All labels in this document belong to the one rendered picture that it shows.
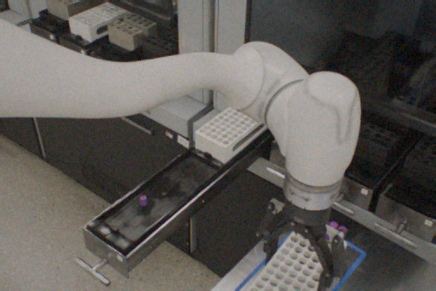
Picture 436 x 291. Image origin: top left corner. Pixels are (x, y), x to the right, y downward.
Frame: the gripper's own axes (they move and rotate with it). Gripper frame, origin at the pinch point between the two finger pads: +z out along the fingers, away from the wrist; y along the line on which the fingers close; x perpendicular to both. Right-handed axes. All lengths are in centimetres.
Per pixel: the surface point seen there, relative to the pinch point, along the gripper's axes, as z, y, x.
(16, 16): 14, -147, 52
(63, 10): 2, -118, 51
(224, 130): 1.9, -36.5, 29.2
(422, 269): 5.5, 18.1, 19.9
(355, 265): 5.5, 7.2, 12.7
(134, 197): 7.2, -42.5, 1.4
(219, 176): 7.0, -30.7, 18.9
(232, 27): -16, -48, 48
